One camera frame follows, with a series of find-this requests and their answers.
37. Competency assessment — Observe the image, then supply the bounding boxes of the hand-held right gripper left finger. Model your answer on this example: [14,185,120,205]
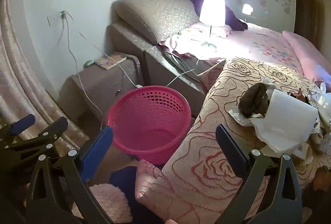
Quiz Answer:
[25,125,114,224]

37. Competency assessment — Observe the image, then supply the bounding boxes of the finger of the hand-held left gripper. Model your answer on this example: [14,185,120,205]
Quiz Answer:
[0,117,68,162]
[0,114,36,147]

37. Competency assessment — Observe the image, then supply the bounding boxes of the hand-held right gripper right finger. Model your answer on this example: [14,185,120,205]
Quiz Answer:
[215,124,303,224]

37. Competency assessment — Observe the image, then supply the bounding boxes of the white paper scrap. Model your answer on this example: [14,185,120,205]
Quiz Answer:
[229,106,259,126]

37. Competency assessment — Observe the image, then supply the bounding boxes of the dark brown wrapper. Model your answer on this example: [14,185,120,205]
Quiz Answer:
[239,83,272,119]

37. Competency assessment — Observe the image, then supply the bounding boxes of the pink plastic basket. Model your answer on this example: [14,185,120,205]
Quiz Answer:
[106,86,192,165]

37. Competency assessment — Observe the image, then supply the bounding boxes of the clear plastic bag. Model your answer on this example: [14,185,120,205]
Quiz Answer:
[309,82,331,109]

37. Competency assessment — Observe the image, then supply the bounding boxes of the rose-patterned beige blanket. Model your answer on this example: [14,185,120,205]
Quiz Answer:
[136,57,331,224]

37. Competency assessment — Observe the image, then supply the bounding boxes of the dark blue cloth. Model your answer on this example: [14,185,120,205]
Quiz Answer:
[110,166,166,224]

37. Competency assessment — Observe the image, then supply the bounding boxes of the beige curtain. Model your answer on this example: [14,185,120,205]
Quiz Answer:
[0,0,86,149]

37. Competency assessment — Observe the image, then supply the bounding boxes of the pink fuzzy slipper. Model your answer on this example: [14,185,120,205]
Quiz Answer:
[89,183,133,224]

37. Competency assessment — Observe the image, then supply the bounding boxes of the beige nightstand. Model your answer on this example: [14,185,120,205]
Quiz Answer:
[58,52,142,122]

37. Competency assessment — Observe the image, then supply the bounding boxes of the colourful book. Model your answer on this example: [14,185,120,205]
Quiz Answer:
[94,53,127,70]

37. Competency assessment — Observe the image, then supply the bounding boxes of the grey plastic sheet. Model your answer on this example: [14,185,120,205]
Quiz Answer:
[163,50,205,82]

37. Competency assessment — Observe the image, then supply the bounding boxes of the pink floral bedsheet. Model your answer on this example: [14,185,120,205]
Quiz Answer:
[159,21,311,75]

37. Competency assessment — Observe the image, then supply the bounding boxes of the pink pillow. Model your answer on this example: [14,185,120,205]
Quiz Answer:
[282,30,331,85]

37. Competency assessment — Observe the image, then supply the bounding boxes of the dark purple clothing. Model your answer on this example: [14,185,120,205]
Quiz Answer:
[193,0,249,32]

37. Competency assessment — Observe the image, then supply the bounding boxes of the white table lamp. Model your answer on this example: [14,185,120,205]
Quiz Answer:
[199,0,226,51]

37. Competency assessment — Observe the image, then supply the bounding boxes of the small glowing lamp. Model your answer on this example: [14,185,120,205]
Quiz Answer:
[242,4,253,23]

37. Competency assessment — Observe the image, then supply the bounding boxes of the beige headboard cushion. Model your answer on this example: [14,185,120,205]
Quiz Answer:
[115,0,199,45]

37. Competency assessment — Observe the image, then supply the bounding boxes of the dark wooden door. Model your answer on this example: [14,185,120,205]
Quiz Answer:
[295,0,331,51]

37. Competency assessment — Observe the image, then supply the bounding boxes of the white charger cable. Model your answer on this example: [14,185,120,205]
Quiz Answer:
[61,19,104,116]

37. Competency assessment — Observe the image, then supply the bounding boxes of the lamp cable with switch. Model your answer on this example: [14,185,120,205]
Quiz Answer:
[79,31,226,89]

